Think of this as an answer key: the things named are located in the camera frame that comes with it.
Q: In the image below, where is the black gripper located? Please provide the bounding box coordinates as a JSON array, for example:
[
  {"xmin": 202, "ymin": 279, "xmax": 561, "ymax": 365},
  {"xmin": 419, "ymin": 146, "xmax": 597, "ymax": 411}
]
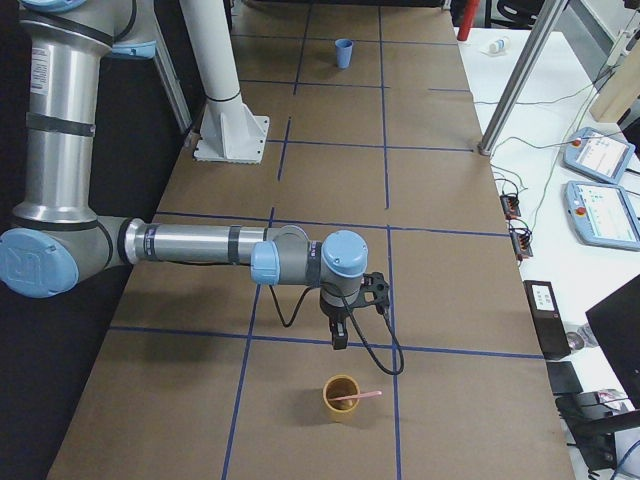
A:
[{"xmin": 320, "ymin": 284, "xmax": 360, "ymax": 350}]

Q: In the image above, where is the pink chopstick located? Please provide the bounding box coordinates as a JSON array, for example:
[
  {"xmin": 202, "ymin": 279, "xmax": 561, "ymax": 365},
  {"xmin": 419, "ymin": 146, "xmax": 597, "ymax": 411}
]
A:
[{"xmin": 328, "ymin": 390, "xmax": 383, "ymax": 402}]

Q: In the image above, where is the blue paper cup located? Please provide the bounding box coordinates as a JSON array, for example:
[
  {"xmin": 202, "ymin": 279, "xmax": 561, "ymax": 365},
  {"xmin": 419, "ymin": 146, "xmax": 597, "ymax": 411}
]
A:
[{"xmin": 334, "ymin": 38, "xmax": 354, "ymax": 69}]

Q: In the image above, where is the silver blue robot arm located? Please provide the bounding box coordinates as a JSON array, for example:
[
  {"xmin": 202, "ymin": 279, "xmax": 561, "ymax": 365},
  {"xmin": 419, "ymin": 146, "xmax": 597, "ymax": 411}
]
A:
[{"xmin": 1, "ymin": 1, "xmax": 372, "ymax": 349}]

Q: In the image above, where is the lower small circuit board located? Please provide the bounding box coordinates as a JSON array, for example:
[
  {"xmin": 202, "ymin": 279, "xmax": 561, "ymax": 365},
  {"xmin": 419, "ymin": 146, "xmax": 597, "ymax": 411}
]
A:
[{"xmin": 509, "ymin": 228, "xmax": 533, "ymax": 261}]

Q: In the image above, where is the small circuit board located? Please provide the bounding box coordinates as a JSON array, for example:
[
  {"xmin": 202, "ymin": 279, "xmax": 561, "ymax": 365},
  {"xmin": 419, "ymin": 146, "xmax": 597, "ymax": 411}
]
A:
[
  {"xmin": 499, "ymin": 193, "xmax": 521, "ymax": 220},
  {"xmin": 509, "ymin": 228, "xmax": 533, "ymax": 261}
]

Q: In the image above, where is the black box with label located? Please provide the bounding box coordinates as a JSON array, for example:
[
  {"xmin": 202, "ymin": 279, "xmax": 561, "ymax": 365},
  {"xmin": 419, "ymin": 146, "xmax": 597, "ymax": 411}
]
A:
[{"xmin": 523, "ymin": 280, "xmax": 571, "ymax": 360}]

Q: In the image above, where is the upper small circuit board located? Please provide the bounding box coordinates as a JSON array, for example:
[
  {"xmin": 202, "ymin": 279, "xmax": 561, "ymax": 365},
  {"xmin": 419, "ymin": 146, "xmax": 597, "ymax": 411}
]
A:
[{"xmin": 499, "ymin": 193, "xmax": 521, "ymax": 220}]

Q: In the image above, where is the black monitor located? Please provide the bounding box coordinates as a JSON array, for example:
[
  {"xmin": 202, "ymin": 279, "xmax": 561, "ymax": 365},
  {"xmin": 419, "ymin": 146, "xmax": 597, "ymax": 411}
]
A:
[{"xmin": 586, "ymin": 281, "xmax": 639, "ymax": 407}]

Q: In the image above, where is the lower teach pendant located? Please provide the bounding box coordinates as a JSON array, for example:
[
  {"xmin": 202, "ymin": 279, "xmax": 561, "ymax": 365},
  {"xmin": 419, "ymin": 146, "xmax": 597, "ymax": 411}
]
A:
[{"xmin": 564, "ymin": 181, "xmax": 639, "ymax": 251}]

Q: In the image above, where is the teach pendant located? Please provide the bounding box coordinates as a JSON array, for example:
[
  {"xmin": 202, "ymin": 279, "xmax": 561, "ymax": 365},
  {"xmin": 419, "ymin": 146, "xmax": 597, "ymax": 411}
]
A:
[
  {"xmin": 564, "ymin": 181, "xmax": 639, "ymax": 251},
  {"xmin": 563, "ymin": 127, "xmax": 636, "ymax": 185}
]

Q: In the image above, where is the upper teach pendant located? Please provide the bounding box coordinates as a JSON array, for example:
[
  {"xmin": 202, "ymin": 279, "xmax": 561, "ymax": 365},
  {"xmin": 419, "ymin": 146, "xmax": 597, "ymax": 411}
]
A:
[{"xmin": 563, "ymin": 127, "xmax": 636, "ymax": 185}]

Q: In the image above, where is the white plastic bottle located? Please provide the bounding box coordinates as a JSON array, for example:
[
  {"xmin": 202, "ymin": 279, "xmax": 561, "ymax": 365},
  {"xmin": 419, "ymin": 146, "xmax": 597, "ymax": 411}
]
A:
[{"xmin": 487, "ymin": 37, "xmax": 510, "ymax": 56}]

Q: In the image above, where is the red cylinder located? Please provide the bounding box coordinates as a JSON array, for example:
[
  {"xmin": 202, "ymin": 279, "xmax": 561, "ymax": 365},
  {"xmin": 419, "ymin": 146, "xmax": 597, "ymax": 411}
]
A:
[{"xmin": 457, "ymin": 0, "xmax": 479, "ymax": 42}]

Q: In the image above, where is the wooden board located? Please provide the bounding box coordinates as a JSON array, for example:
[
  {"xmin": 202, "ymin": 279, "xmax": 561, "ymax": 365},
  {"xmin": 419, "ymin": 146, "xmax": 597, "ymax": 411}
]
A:
[{"xmin": 590, "ymin": 29, "xmax": 639, "ymax": 123}]

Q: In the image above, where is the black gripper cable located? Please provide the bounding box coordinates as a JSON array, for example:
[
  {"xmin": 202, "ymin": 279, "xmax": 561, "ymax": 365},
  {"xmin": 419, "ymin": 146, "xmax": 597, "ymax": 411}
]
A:
[{"xmin": 269, "ymin": 284, "xmax": 404, "ymax": 376}]

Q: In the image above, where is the white pedestal column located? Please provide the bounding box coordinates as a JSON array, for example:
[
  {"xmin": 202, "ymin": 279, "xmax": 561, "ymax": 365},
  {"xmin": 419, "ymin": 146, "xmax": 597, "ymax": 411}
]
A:
[{"xmin": 180, "ymin": 0, "xmax": 270, "ymax": 164}]

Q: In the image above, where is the aluminium frame post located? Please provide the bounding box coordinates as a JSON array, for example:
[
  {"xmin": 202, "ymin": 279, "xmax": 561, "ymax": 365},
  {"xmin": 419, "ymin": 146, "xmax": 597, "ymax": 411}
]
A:
[{"xmin": 478, "ymin": 0, "xmax": 567, "ymax": 156}]

